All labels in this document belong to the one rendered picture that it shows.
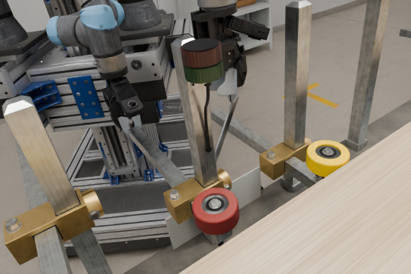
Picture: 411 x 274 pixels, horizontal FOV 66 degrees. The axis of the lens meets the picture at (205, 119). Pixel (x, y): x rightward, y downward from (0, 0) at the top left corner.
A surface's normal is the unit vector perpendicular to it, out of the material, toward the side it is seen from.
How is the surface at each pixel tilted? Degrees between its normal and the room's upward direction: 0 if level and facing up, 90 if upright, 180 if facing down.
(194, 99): 90
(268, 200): 0
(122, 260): 0
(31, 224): 0
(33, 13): 90
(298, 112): 90
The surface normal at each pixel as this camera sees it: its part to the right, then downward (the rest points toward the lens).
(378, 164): -0.12, -0.84
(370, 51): -0.84, 0.37
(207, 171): 0.54, 0.39
